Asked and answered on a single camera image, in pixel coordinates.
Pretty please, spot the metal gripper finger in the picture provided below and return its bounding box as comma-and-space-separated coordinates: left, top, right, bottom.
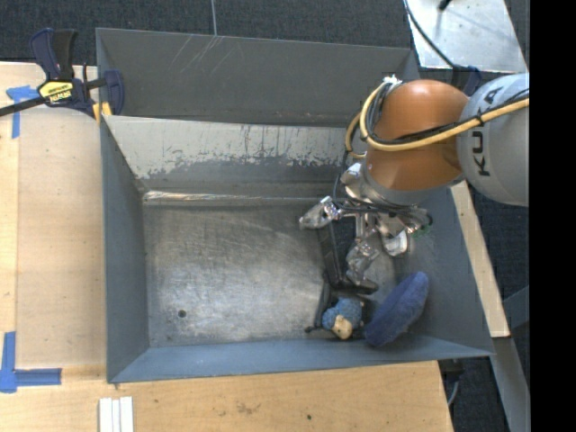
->
345, 238, 382, 287
298, 195, 344, 231

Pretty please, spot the grey metal bin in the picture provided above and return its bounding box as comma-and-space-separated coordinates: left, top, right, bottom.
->
94, 27, 497, 384

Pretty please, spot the blue toy animal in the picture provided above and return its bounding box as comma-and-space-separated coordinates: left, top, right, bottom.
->
320, 297, 365, 341

